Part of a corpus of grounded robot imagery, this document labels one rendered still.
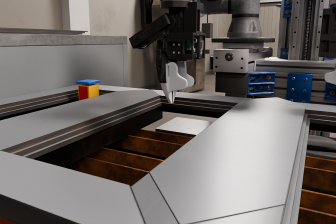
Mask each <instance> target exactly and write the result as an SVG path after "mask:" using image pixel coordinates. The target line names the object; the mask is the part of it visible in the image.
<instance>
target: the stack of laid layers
mask: <svg viewBox="0 0 336 224"><path fill-rule="evenodd" d="M75 99H79V90H78V89H77V90H72V91H67V92H63V93H58V94H53V95H48V96H43V97H38V98H33V99H28V100H23V101H19V102H14V103H9V104H4V105H0V118H1V117H5V116H9V115H13V114H17V113H21V112H25V111H30V110H34V109H38V108H42V107H46V106H50V105H54V104H59V103H63V102H67V101H71V100H75ZM236 104H238V103H233V102H222V101H212V100H202V99H191V98H181V97H175V98H174V101H173V103H169V102H168V100H167V98H166V96H161V95H160V96H157V97H154V98H151V99H148V100H145V101H143V102H140V103H137V104H134V105H131V106H128V107H125V108H122V109H119V110H117V111H114V112H111V113H108V114H105V115H102V116H99V117H96V118H93V119H91V120H88V121H85V122H82V123H79V124H76V125H73V126H70V127H68V128H65V129H62V130H59V131H56V132H53V133H50V134H47V135H44V136H42V137H39V138H36V139H33V140H30V141H27V142H24V143H21V144H19V145H16V146H13V147H10V148H7V149H4V150H1V151H4V152H7V153H11V154H15V155H19V156H22V157H26V158H30V159H35V158H37V157H39V156H42V155H44V154H47V153H49V152H52V151H54V150H56V149H59V148H61V147H64V146H66V145H68V144H71V143H73V142H76V141H78V140H81V139H83V138H85V137H88V136H90V135H93V134H95V133H97V132H100V131H102V130H105V129H107V128H109V127H112V126H114V125H117V124H119V123H122V122H124V121H126V120H129V119H131V118H134V117H136V116H138V115H141V114H143V113H146V112H148V111H151V110H153V109H155V108H158V107H160V106H166V107H175V108H183V109H192V110H201V111H210V112H218V113H226V112H227V111H229V110H230V109H231V108H232V107H234V106H235V105H236ZM310 123H314V124H323V125H332V126H336V113H335V112H325V111H315V110H306V109H305V112H304V117H303V122H302V127H301V132H300V136H299V141H298V146H297V151H296V155H295V160H294V165H293V170H292V174H291V179H290V184H289V189H288V193H287V198H286V203H285V205H280V206H276V207H271V208H266V209H261V210H256V211H251V212H246V213H241V214H237V215H232V216H227V217H222V218H217V219H212V220H207V221H202V222H198V223H193V224H298V216H299V208H300V200H301V192H302V184H303V176H304V168H305V160H306V152H307V143H308V135H309V127H310ZM130 188H131V191H132V193H133V196H134V198H135V201H136V203H137V206H138V209H139V211H140V214H141V216H142V219H143V221H144V224H179V223H178V222H177V220H176V218H175V216H174V215H173V213H172V211H171V209H170V208H169V206H168V204H167V203H166V201H165V199H164V197H163V196H162V194H161V192H160V190H159V189H158V187H157V185H156V184H155V182H154V180H153V178H152V177H151V175H150V173H148V174H146V175H145V176H144V177H143V178H141V179H140V180H139V181H137V182H136V183H135V184H133V185H132V186H130ZM0 217H3V218H5V219H7V220H10V221H12V222H14V223H17V224H77V223H75V222H72V221H69V220H67V219H64V218H61V217H59V216H56V215H53V214H51V213H48V212H45V211H43V210H40V209H37V208H35V207H32V206H29V205H27V204H24V203H21V202H19V201H16V200H13V199H11V198H8V197H5V196H3V195H0Z"/></svg>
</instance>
